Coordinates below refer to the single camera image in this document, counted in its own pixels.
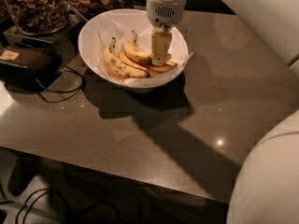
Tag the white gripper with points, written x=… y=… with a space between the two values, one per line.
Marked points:
x=164 y=12

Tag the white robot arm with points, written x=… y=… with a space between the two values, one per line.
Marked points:
x=266 y=190

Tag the middle orange banana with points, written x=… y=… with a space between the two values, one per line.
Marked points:
x=153 y=70

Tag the white bowl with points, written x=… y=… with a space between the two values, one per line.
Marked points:
x=96 y=34

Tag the front spotted yellow banana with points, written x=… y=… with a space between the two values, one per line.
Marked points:
x=118 y=66

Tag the white paper liner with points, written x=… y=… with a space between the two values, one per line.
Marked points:
x=123 y=25

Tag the metal jar stand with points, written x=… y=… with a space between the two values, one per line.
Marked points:
x=64 y=42

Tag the glass jar of nuts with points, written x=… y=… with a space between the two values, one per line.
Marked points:
x=38 y=17

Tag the black device with label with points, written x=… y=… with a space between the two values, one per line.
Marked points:
x=28 y=69

